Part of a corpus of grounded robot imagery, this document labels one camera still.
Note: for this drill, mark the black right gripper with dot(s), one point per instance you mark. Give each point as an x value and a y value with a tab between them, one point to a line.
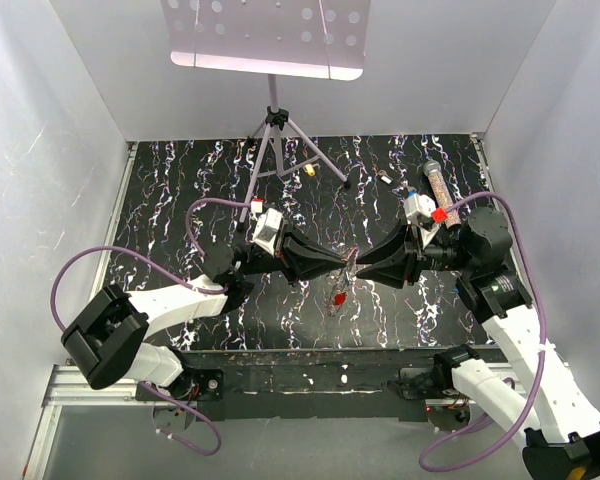
398	259

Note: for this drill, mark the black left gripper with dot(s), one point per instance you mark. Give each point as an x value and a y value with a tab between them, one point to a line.
299	258

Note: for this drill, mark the red key tag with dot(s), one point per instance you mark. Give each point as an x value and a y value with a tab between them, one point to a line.
339	298

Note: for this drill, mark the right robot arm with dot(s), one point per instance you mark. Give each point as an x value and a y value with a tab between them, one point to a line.
554	425

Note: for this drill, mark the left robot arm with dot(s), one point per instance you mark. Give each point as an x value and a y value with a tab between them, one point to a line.
108	340

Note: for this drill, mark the sprinkles filled tube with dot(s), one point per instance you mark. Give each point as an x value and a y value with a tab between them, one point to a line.
433	171

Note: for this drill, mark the yellow key tag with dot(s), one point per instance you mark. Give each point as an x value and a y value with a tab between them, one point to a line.
310	170

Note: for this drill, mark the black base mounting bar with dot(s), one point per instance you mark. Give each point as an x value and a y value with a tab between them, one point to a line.
311	383

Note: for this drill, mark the lilac music stand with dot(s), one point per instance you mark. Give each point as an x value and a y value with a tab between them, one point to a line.
310	39

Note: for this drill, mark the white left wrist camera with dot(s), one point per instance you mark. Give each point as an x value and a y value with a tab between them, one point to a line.
269	223

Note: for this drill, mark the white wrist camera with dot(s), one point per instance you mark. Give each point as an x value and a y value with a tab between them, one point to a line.
419	211
269	223

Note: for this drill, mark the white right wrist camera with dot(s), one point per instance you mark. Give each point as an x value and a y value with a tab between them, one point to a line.
419	211

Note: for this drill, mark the aluminium frame rail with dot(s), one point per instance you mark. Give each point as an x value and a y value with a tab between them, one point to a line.
65	389

